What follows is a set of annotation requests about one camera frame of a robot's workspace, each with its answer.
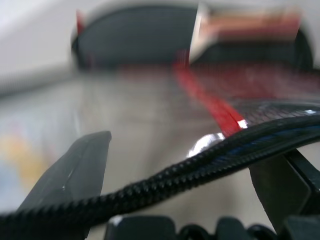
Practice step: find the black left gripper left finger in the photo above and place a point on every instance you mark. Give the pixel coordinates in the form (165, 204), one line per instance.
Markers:
(77, 170)

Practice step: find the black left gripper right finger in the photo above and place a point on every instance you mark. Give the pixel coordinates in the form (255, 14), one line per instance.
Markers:
(282, 185)

